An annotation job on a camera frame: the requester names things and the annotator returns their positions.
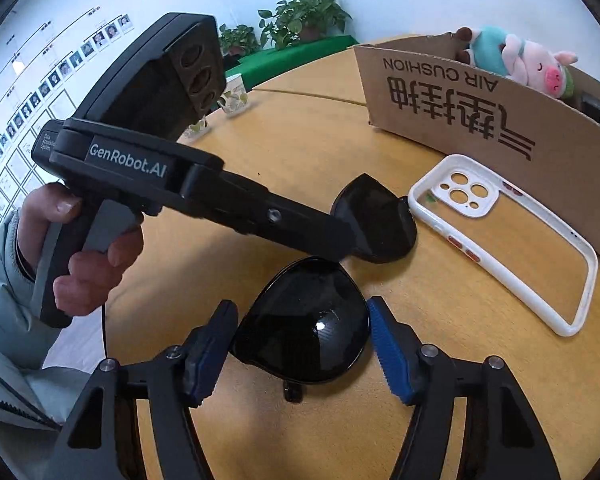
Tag brown cardboard box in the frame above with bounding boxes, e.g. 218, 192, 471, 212
354, 34, 600, 254

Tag paper cup leaf pattern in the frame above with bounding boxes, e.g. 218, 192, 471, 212
218, 74, 250, 117

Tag grey jacket left forearm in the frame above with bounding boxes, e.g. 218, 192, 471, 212
0, 212, 90, 430

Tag white clear phone case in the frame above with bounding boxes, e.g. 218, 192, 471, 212
407, 154, 598, 338

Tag pink pig plush toy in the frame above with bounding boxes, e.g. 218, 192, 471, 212
453, 26, 578, 101

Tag green potted plant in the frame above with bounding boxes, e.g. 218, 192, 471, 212
258, 0, 352, 50

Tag left tracking camera box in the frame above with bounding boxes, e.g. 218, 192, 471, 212
73, 12, 226, 141

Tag black sunglasses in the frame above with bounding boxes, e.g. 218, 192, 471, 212
232, 174, 417, 403

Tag wall photo chart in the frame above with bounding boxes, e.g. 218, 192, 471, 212
0, 6, 134, 224

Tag person left hand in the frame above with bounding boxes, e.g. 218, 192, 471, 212
14, 181, 145, 318

